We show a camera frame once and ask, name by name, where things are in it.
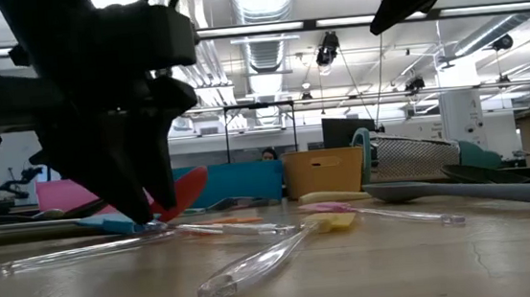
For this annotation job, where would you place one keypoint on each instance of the pink plastic bin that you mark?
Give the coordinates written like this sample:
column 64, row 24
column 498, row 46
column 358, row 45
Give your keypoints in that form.
column 57, row 195

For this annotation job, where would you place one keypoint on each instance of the teal plastic bin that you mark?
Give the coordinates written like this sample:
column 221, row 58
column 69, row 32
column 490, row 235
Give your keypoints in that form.
column 244, row 181

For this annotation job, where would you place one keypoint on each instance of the black monitor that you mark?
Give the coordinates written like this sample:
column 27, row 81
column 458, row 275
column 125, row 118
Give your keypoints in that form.
column 345, row 132

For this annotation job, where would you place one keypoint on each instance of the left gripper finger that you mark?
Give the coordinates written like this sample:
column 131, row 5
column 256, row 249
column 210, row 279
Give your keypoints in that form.
column 165, row 104
column 103, row 162

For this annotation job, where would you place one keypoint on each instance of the black beam with light strips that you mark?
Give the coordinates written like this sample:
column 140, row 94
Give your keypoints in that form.
column 309, row 24

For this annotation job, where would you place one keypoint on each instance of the black background rig frame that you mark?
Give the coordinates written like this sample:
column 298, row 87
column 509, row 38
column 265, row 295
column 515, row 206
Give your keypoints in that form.
column 259, row 105

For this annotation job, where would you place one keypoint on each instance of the black ceiling spotlight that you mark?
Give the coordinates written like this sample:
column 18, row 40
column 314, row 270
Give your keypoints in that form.
column 503, row 42
column 415, row 85

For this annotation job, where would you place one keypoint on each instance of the grey serving spoon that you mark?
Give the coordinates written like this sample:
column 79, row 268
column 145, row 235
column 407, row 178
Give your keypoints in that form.
column 490, row 192

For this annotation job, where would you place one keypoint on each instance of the orange plastic bin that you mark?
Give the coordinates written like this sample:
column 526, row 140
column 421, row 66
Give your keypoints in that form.
column 325, row 172

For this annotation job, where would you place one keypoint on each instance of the black slotted serving spoon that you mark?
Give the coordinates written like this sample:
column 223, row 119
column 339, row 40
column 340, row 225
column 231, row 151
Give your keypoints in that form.
column 478, row 171

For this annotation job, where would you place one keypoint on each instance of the black background robot arm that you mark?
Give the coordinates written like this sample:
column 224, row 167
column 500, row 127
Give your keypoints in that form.
column 18, row 187

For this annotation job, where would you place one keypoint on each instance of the black overhead camera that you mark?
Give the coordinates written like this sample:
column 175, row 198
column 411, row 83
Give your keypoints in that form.
column 328, row 47

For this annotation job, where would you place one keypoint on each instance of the person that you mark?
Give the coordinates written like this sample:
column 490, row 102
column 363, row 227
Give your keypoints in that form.
column 269, row 155

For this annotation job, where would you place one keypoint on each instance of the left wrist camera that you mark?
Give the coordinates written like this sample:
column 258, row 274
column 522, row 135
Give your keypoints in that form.
column 154, row 38

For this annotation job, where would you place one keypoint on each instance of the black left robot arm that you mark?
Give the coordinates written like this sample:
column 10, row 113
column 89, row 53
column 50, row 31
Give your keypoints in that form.
column 52, row 27

